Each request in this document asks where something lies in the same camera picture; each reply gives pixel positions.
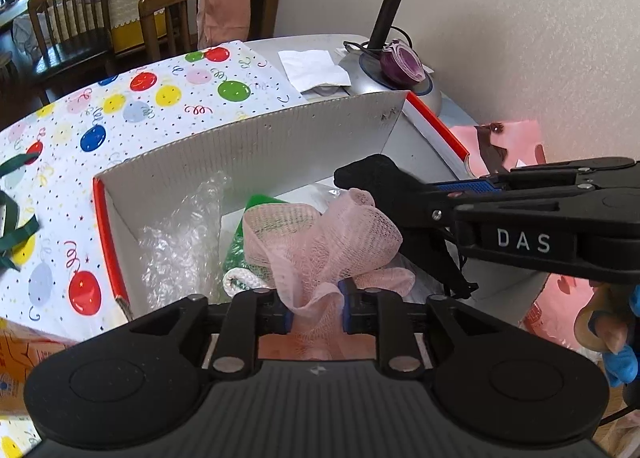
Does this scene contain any green ribbon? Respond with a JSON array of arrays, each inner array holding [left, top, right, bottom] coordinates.
[[0, 153, 42, 272]]

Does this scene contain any black lamp cable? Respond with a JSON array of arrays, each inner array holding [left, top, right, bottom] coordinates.
[[342, 26, 436, 75]]

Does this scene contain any person's right hand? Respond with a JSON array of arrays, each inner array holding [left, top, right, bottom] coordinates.
[[574, 281, 640, 389]]

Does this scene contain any white paper sheet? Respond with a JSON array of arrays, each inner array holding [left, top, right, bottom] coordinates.
[[278, 49, 352, 92]]

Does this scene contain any black cloth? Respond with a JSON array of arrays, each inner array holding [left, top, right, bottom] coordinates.
[[333, 153, 479, 300]]

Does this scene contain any wooden chair with dark seat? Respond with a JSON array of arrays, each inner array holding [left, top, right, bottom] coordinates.
[[27, 0, 119, 105]]

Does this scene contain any pink mesh bath pouf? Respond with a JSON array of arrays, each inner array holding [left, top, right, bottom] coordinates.
[[222, 188, 416, 363]]

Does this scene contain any red cardboard box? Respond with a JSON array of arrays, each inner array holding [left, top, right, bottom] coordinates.
[[92, 90, 556, 326]]

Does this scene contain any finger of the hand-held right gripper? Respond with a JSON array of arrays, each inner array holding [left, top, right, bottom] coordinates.
[[427, 187, 603, 230], [432, 157, 640, 197]]

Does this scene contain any pink cloth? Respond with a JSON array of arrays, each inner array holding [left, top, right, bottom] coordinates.
[[196, 0, 251, 52]]

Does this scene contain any orange cardboard box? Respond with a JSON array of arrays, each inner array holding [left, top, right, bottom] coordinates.
[[0, 321, 77, 417]]

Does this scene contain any balloon print tablecloth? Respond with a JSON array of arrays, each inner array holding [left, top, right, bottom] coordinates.
[[0, 41, 307, 345]]

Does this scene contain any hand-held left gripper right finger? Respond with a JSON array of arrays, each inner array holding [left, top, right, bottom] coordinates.
[[338, 281, 506, 380]]

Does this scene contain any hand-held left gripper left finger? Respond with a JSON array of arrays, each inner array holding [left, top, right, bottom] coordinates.
[[127, 288, 295, 380]]

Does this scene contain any purple tape roll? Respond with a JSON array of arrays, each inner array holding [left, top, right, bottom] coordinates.
[[381, 38, 427, 85]]

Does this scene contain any clear bubble wrap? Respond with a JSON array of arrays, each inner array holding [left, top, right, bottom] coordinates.
[[135, 173, 236, 304]]

